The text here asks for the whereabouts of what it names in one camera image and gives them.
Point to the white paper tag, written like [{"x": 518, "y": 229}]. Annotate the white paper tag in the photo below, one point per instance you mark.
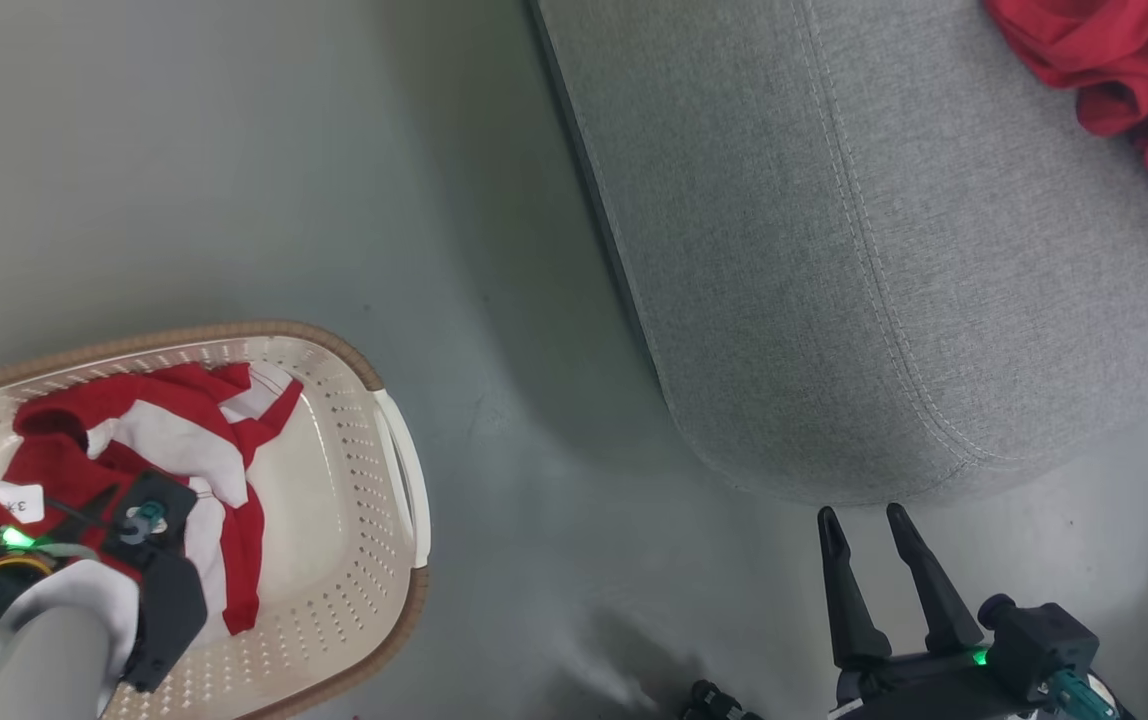
[{"x": 19, "y": 503}]

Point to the grey fabric sofa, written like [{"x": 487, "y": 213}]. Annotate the grey fabric sofa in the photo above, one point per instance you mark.
[{"x": 884, "y": 250}]

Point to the beige perforated laundry basket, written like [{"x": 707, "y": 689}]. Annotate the beige perforated laundry basket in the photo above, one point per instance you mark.
[{"x": 334, "y": 480}]

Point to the red and white garment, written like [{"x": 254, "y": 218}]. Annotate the red and white garment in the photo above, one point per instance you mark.
[{"x": 184, "y": 440}]

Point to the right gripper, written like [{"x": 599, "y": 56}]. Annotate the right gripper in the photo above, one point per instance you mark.
[{"x": 919, "y": 690}]

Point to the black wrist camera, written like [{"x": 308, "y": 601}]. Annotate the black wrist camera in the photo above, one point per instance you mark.
[
  {"x": 159, "y": 505},
  {"x": 1044, "y": 640}
]

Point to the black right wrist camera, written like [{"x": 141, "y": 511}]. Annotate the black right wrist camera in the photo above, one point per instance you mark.
[{"x": 1044, "y": 640}]

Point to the black robot connector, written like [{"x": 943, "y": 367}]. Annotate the black robot connector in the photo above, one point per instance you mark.
[{"x": 719, "y": 702}]

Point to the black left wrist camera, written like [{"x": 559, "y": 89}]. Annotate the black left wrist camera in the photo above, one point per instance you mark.
[{"x": 159, "y": 505}]

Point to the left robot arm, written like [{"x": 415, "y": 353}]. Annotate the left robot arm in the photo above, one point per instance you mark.
[{"x": 44, "y": 650}]

